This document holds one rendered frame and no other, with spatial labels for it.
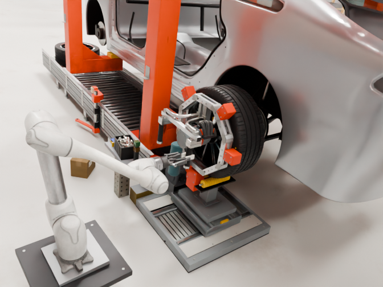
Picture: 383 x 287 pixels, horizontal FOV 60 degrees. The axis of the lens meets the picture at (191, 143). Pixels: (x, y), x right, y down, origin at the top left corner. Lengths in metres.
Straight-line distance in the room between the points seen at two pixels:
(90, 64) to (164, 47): 2.07
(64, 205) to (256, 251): 1.50
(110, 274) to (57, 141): 0.86
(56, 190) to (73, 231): 0.24
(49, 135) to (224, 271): 1.58
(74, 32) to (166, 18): 2.00
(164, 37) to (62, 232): 1.41
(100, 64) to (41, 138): 2.92
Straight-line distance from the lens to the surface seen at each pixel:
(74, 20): 4.21
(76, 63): 4.32
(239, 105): 2.20
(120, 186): 2.98
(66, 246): 1.98
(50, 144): 1.61
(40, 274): 2.14
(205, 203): 2.70
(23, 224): 2.90
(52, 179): 1.93
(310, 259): 2.91
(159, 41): 2.41
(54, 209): 2.05
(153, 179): 1.77
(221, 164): 2.19
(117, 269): 2.10
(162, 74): 2.50
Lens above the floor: 1.91
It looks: 29 degrees down
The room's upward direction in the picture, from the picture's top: 9 degrees clockwise
